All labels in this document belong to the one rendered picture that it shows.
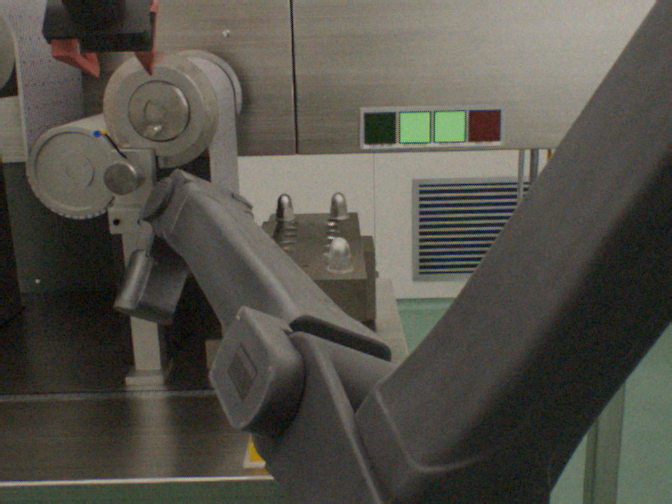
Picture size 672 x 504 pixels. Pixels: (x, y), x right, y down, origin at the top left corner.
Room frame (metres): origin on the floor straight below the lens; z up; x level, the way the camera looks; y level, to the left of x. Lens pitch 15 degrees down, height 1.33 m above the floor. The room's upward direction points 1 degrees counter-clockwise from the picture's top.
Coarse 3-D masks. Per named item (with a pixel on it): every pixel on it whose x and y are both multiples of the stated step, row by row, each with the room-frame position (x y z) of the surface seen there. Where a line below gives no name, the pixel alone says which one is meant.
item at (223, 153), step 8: (232, 128) 1.17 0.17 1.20; (224, 136) 1.09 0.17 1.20; (232, 136) 1.17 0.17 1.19; (216, 144) 1.01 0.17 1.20; (224, 144) 1.08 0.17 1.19; (232, 144) 1.17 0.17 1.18; (216, 152) 1.01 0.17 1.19; (224, 152) 1.08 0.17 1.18; (232, 152) 1.16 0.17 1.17; (216, 160) 1.00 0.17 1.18; (224, 160) 1.07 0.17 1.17; (232, 160) 1.16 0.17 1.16; (216, 168) 1.00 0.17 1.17; (224, 168) 1.07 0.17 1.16; (232, 168) 1.15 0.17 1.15; (216, 176) 0.99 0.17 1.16; (224, 176) 1.06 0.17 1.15; (232, 176) 1.14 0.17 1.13; (216, 184) 0.99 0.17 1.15; (224, 184) 1.06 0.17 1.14; (232, 184) 1.14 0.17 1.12
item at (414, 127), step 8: (424, 112) 1.30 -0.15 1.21; (400, 120) 1.30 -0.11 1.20; (408, 120) 1.30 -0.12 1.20; (416, 120) 1.30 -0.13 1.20; (424, 120) 1.30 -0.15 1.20; (400, 128) 1.30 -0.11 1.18; (408, 128) 1.30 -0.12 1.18; (416, 128) 1.30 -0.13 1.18; (424, 128) 1.30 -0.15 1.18; (400, 136) 1.30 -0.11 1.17; (408, 136) 1.30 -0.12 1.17; (416, 136) 1.30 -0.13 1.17; (424, 136) 1.30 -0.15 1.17
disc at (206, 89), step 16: (128, 64) 0.98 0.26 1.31; (160, 64) 0.98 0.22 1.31; (176, 64) 0.98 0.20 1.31; (192, 64) 0.98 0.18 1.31; (112, 80) 0.98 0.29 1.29; (208, 80) 0.98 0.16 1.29; (112, 96) 0.98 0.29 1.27; (208, 96) 0.98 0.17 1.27; (112, 112) 0.98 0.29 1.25; (208, 112) 0.98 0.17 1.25; (112, 128) 0.98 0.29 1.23; (208, 128) 0.98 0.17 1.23; (128, 144) 0.98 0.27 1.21; (208, 144) 0.98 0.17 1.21; (160, 160) 0.98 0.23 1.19; (176, 160) 0.98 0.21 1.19
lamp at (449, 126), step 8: (440, 112) 1.30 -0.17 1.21; (448, 112) 1.30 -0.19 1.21; (456, 112) 1.30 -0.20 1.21; (464, 112) 1.30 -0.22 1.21; (440, 120) 1.30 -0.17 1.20; (448, 120) 1.30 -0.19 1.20; (456, 120) 1.30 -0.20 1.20; (440, 128) 1.30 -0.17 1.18; (448, 128) 1.30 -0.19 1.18; (456, 128) 1.30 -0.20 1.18; (440, 136) 1.30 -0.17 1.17; (448, 136) 1.30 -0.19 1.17; (456, 136) 1.30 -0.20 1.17
